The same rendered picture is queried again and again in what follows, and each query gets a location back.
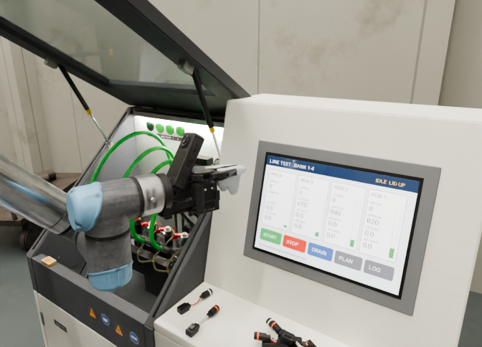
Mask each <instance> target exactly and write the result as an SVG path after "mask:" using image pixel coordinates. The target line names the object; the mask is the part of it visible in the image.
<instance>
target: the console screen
mask: <svg viewBox="0 0 482 347"><path fill-rule="evenodd" d="M441 170H442V168H441V167H437V166H428V165H423V164H418V163H409V162H404V161H395V160H389V159H385V158H375V157H371V156H361V155H356V154H351V153H342V152H337V151H328V150H323V149H318V148H309V147H304V146H295V145H290V144H284V143H276V142H271V141H262V140H259V143H258V148H257V158H256V164H255V173H254V179H253V185H252V194H251V200H250V210H249V215H248V221H247V230H246V235H245V246H244V251H243V255H244V256H246V257H250V258H253V259H254V260H258V261H261V262H264V263H266V264H269V265H272V266H274V267H278V268H280V269H282V270H286V271H288V272H292V273H294V274H296V275H300V276H302V277H305V278H308V279H310V280H313V281H316V282H319V283H321V284H324V285H328V286H329V287H333V288H336V289H337V290H341V291H344V292H345V293H349V294H352V295H355V296H357V297H360V298H363V299H365V300H368V301H371V302H373V303H376V304H379V305H383V306H385V307H387V308H391V309H393V310H396V311H399V312H401V313H404V314H407V315H410V316H413V312H414V308H415V301H416V297H417V291H418V287H419V283H420V276H421V272H422V265H423V261H424V257H425V250H426V247H427V239H428V235H429V231H430V225H431V221H432V217H433V210H434V206H435V199H436V195H437V191H438V184H439V180H440V174H441Z"/></svg>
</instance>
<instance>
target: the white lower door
mask: <svg viewBox="0 0 482 347"><path fill-rule="evenodd" d="M38 298H39V304H40V308H41V311H40V316H41V319H42V324H43V325H44V329H45V333H46V337H47V342H48V346H49V347H117V346H116V345H114V344H113V343H111V342H110V341H108V340H107V339H105V338H104V337H102V336H101V335H100V334H98V333H96V332H95V331H94V330H92V329H91V328H89V327H87V326H86V325H85V324H84V323H82V322H80V321H79V320H78V319H76V318H74V317H73V316H71V315H70V314H69V313H67V312H66V311H64V310H63V309H61V308H60V307H58V306H57V305H55V304H54V303H53V302H51V301H50V300H48V299H46V298H45V297H44V296H42V295H40V294H39V293H38Z"/></svg>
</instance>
